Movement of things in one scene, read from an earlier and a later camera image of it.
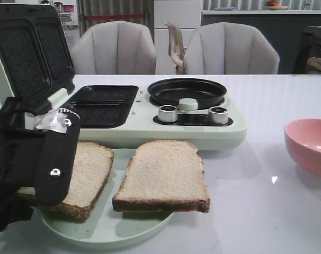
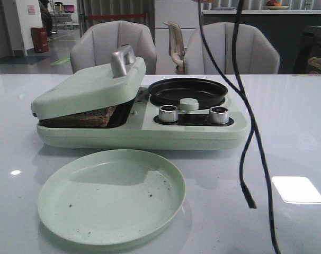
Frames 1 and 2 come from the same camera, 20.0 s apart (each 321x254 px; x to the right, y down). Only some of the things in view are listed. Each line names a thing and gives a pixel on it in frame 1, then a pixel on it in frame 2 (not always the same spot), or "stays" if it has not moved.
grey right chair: [229, 48] stays
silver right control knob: [219, 115] stays
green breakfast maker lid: [30, 57] to [94, 88]
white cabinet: [185, 14] stays
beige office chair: [176, 47] stays
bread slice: [93, 163] to [97, 118]
